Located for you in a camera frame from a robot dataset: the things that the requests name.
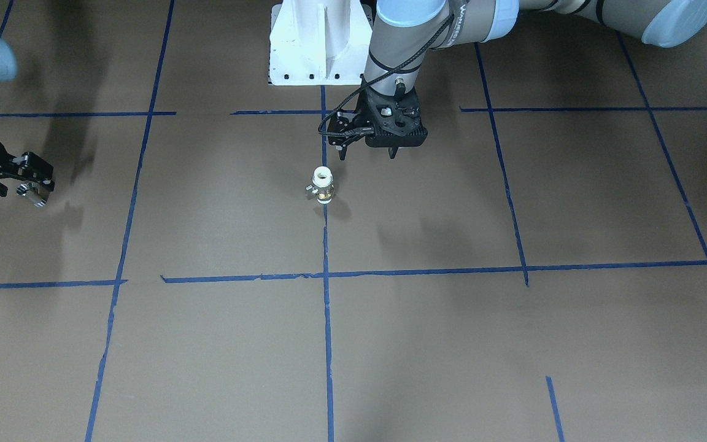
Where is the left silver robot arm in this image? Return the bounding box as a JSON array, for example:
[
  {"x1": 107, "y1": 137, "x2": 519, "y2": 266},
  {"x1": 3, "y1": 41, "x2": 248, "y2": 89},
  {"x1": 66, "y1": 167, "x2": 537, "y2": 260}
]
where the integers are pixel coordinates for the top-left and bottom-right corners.
[{"x1": 317, "y1": 1, "x2": 707, "y2": 160}]

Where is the white brass PPR valve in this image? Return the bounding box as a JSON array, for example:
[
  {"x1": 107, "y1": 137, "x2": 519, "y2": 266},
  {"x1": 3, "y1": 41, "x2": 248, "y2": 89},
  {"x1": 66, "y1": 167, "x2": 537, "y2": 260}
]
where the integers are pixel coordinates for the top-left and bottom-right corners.
[{"x1": 305, "y1": 166, "x2": 334, "y2": 205}]

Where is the white pedestal column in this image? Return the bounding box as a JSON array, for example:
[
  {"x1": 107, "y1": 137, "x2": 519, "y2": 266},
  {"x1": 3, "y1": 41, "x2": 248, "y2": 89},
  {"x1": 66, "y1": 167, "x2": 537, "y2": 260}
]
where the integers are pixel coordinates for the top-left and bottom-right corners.
[{"x1": 268, "y1": 1, "x2": 373, "y2": 86}]

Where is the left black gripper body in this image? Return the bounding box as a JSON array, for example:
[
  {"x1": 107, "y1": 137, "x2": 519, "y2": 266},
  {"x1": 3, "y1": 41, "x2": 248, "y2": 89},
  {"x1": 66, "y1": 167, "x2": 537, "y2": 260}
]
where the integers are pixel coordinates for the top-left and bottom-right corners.
[{"x1": 328, "y1": 92, "x2": 374, "y2": 148}]

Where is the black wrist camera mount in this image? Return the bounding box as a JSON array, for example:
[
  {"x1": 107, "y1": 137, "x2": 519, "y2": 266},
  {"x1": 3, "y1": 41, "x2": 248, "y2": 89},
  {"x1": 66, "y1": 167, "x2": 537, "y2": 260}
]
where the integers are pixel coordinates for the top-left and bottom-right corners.
[{"x1": 362, "y1": 88, "x2": 428, "y2": 149}]

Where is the black camera cable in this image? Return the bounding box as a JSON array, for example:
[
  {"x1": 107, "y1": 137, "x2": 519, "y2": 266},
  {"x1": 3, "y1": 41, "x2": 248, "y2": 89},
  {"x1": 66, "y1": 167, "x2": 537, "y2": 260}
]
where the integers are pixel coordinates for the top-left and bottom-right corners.
[{"x1": 318, "y1": 12, "x2": 456, "y2": 137}]

